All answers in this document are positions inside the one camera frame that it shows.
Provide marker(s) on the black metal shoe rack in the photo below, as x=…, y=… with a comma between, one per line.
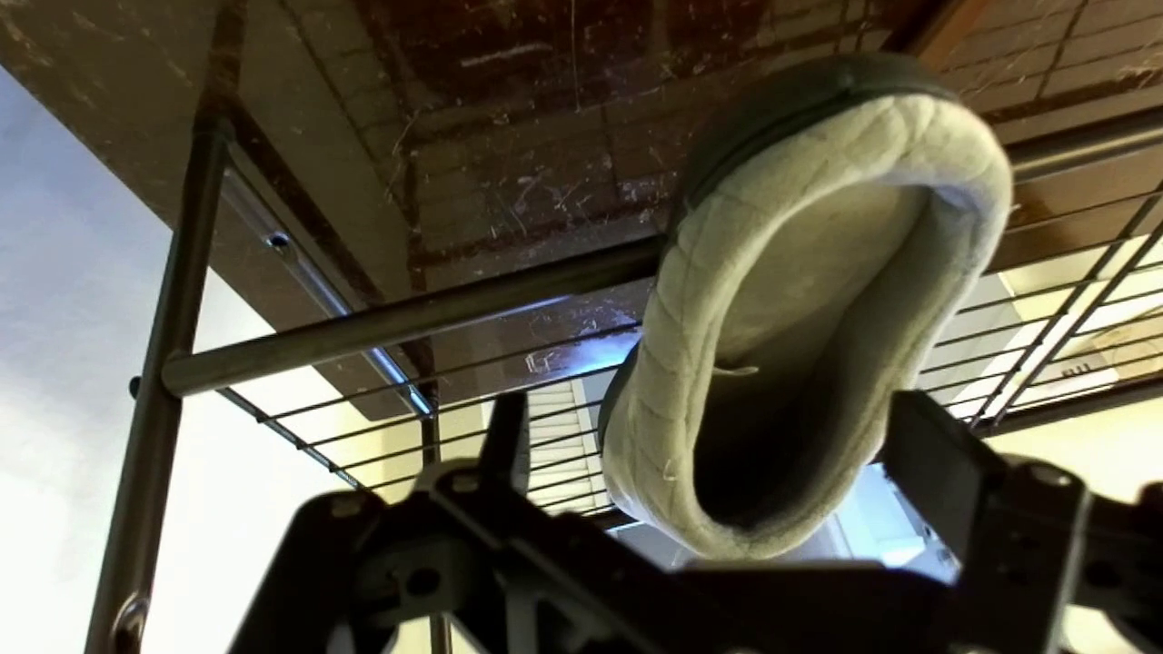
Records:
x=243, y=298

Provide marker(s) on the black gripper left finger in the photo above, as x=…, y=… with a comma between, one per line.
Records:
x=461, y=548

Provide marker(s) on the dark wooden dresser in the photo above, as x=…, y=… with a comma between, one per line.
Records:
x=432, y=142

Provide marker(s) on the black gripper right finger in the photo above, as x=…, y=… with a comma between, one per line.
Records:
x=1030, y=538

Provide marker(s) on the grey slipper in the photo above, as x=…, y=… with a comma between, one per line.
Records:
x=827, y=227

